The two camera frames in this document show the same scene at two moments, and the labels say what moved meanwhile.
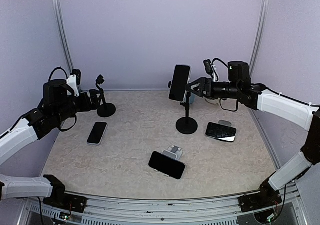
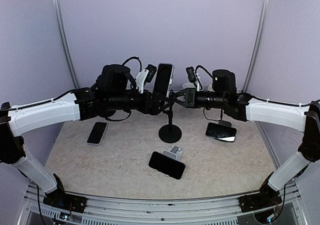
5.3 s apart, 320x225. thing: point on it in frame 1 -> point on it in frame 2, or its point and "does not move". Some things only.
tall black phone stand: [186, 125] -> [170, 133]
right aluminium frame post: [259, 35] does not move
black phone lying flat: [221, 132] does not move
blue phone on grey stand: [167, 164] does not move
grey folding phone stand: [173, 151] does not move
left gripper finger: [101, 95] -> [158, 104]
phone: [181, 79] -> [163, 78]
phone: [97, 133] does not move
